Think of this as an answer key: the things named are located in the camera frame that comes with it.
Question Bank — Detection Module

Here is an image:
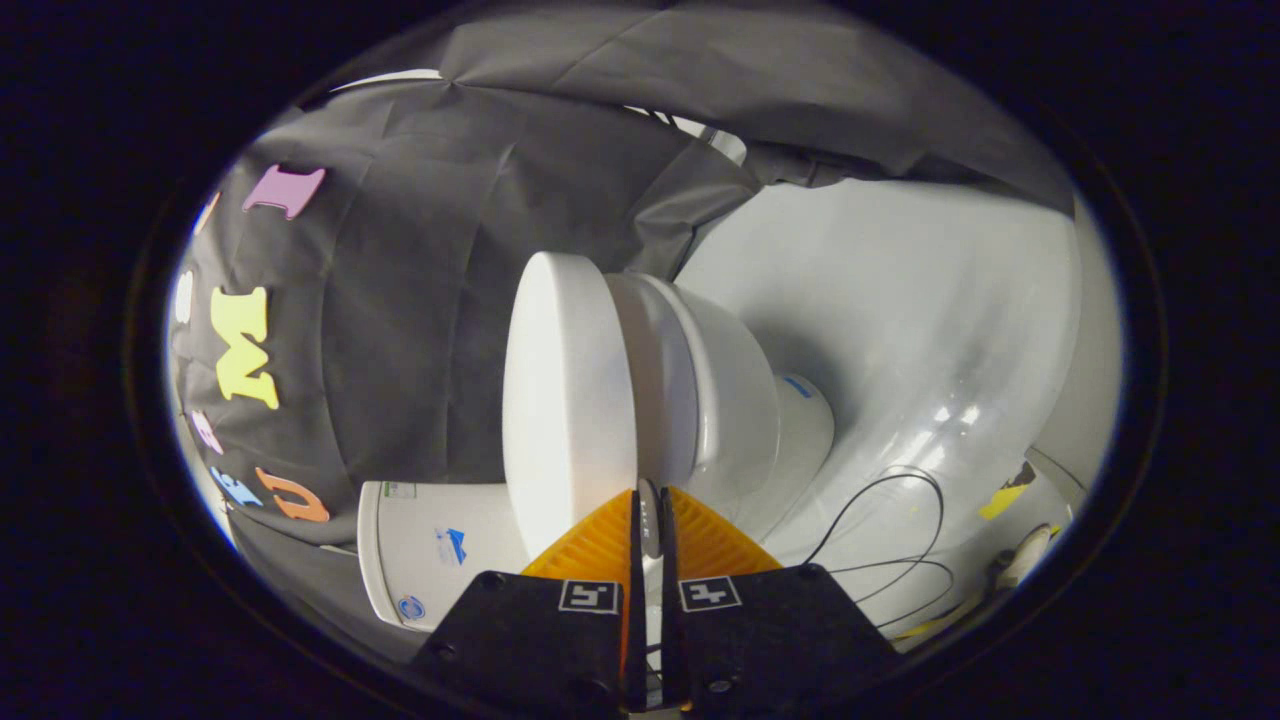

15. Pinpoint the yellow floor tape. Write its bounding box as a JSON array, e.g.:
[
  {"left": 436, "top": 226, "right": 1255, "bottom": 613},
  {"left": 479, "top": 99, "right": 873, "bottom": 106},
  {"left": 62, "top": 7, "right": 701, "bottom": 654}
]
[{"left": 977, "top": 484, "right": 1039, "bottom": 523}]

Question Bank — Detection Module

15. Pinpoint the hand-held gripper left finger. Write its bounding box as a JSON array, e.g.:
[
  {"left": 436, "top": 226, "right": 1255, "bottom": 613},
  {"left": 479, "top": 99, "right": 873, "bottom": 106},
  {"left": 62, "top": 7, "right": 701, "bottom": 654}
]
[{"left": 405, "top": 488, "right": 646, "bottom": 716}]

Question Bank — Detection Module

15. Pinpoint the thin black cable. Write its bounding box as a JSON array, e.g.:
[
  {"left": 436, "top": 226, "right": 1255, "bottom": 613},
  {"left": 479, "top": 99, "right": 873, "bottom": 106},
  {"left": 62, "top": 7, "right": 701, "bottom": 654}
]
[{"left": 800, "top": 466, "right": 957, "bottom": 631}]

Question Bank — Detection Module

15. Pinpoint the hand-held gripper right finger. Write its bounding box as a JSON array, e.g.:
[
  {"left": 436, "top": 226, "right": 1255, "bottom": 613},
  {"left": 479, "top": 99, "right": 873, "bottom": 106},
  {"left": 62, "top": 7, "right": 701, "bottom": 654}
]
[{"left": 660, "top": 487, "right": 906, "bottom": 716}]

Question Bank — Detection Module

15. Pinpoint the black backdrop cloth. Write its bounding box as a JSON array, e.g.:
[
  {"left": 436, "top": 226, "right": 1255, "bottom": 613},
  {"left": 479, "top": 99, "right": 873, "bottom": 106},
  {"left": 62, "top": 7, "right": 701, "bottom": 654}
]
[{"left": 168, "top": 0, "right": 1077, "bottom": 663}]

